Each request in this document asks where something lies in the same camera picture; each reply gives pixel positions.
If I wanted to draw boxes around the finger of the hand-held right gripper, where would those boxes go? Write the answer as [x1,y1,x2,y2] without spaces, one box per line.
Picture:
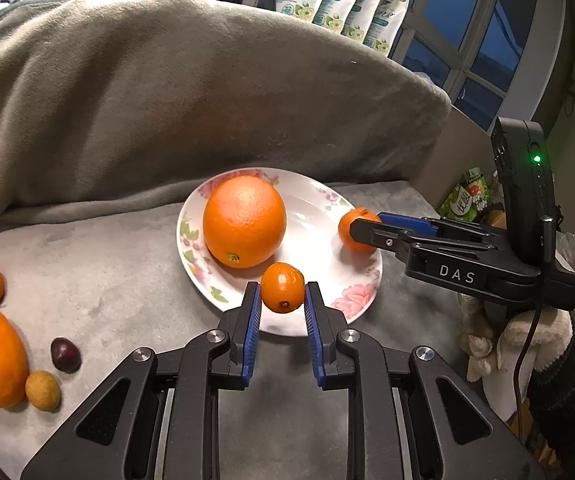
[349,218,421,257]
[378,212,509,250]

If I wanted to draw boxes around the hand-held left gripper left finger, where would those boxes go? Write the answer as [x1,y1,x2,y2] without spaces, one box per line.
[20,281,263,480]

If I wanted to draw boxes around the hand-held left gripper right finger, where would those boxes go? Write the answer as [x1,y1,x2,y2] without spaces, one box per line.
[305,282,547,480]

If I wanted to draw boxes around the small smooth mandarin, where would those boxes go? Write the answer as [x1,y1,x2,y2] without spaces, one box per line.
[260,262,305,315]
[338,207,382,253]

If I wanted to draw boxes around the floral white plate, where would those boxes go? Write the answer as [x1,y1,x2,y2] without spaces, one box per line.
[176,167,383,337]

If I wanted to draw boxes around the dark purple round fruit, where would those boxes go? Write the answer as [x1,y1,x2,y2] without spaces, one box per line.
[50,337,82,374]

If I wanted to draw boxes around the brown kiwi fruit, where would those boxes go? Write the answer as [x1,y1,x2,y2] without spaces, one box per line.
[25,370,62,412]

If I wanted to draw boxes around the person's right forearm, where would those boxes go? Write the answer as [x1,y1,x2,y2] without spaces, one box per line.
[527,317,575,463]

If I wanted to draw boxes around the person's right hand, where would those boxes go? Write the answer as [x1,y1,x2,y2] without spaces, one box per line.
[457,292,574,423]

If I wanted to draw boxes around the green snack packet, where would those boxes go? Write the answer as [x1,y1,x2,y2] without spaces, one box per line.
[437,167,491,222]

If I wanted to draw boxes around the large round orange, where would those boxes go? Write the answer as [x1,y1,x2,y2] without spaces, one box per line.
[203,176,287,269]

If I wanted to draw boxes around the grey plush mat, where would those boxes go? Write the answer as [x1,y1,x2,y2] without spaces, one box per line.
[0,180,495,480]

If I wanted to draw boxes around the white-framed window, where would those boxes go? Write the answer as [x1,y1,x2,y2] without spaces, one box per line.
[2,0,571,136]

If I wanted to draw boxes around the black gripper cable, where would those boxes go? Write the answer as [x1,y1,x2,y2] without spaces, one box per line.
[514,215,556,443]

